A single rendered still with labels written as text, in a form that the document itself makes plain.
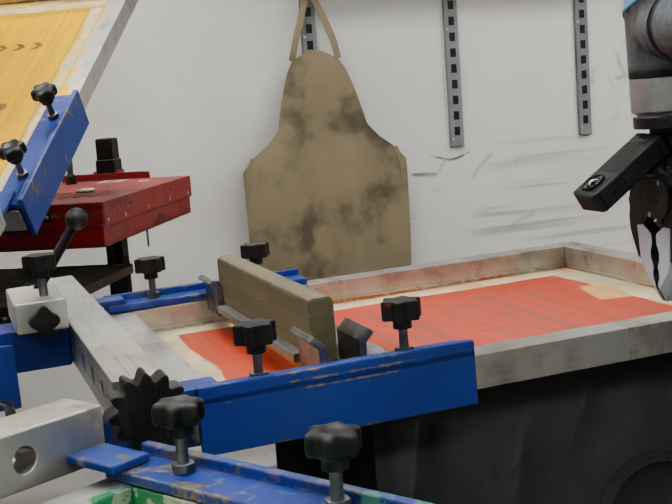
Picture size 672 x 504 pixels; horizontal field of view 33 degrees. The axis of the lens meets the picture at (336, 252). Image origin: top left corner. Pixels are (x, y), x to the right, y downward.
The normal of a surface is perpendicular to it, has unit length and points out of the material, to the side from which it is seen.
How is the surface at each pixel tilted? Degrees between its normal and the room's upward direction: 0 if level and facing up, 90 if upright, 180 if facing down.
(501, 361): 90
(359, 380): 90
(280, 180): 87
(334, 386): 90
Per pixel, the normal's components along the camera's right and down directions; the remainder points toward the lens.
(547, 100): 0.34, 0.11
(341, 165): 0.11, 0.11
